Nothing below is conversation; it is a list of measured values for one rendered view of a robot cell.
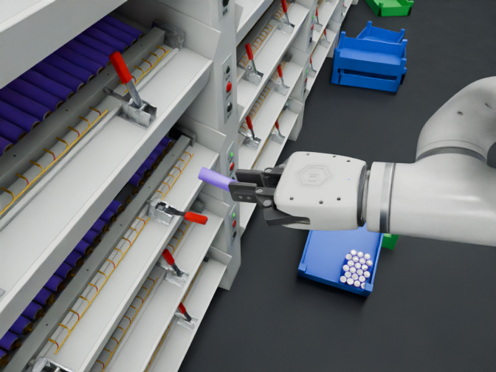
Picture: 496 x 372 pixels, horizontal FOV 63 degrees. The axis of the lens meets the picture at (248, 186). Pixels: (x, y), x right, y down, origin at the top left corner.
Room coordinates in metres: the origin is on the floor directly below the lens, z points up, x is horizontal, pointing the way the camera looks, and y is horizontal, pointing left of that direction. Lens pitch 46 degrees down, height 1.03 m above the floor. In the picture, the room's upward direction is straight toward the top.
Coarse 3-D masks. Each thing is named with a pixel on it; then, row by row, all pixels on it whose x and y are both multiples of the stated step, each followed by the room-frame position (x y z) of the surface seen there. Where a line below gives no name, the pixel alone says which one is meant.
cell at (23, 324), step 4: (20, 316) 0.23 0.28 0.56; (16, 320) 0.22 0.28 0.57; (20, 320) 0.22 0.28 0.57; (24, 320) 0.22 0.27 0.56; (28, 320) 0.22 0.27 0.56; (16, 324) 0.22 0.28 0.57; (20, 324) 0.22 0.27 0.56; (24, 324) 0.22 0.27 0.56; (28, 324) 0.22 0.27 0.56; (12, 328) 0.21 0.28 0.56; (16, 328) 0.21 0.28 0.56; (20, 328) 0.21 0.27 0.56; (24, 328) 0.21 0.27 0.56; (16, 332) 0.21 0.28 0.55; (20, 332) 0.21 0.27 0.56
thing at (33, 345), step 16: (176, 144) 0.55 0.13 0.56; (176, 160) 0.53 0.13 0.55; (160, 176) 0.48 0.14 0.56; (144, 192) 0.44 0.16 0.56; (160, 192) 0.45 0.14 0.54; (128, 208) 0.40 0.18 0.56; (128, 224) 0.38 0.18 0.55; (144, 224) 0.39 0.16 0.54; (112, 240) 0.35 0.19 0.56; (128, 240) 0.36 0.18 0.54; (96, 256) 0.32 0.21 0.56; (80, 272) 0.29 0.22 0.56; (96, 272) 0.30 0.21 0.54; (80, 288) 0.27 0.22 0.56; (96, 288) 0.28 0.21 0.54; (64, 304) 0.25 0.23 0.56; (48, 320) 0.22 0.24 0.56; (32, 336) 0.20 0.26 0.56; (48, 336) 0.21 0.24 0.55; (16, 352) 0.18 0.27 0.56; (32, 352) 0.19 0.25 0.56; (16, 368) 0.17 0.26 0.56
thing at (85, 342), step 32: (192, 128) 0.60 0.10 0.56; (192, 160) 0.55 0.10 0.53; (128, 192) 0.45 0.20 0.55; (192, 192) 0.48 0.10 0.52; (160, 224) 0.40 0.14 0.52; (128, 256) 0.34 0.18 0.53; (128, 288) 0.29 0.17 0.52; (32, 320) 0.23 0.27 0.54; (96, 320) 0.24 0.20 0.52; (64, 352) 0.20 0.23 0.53; (96, 352) 0.21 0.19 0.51
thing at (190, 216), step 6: (168, 204) 0.42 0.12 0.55; (168, 210) 0.41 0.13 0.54; (174, 210) 0.41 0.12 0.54; (180, 216) 0.40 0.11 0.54; (186, 216) 0.40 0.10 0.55; (192, 216) 0.40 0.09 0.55; (198, 216) 0.40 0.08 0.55; (204, 216) 0.40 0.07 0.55; (198, 222) 0.39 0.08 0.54; (204, 222) 0.39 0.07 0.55
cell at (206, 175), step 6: (204, 168) 0.40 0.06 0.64; (204, 174) 0.40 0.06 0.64; (210, 174) 0.40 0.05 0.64; (216, 174) 0.40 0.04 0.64; (204, 180) 0.39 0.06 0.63; (210, 180) 0.39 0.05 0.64; (216, 180) 0.39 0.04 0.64; (222, 180) 0.39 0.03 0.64; (228, 180) 0.39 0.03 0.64; (234, 180) 0.39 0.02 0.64; (216, 186) 0.39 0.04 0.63; (222, 186) 0.38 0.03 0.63
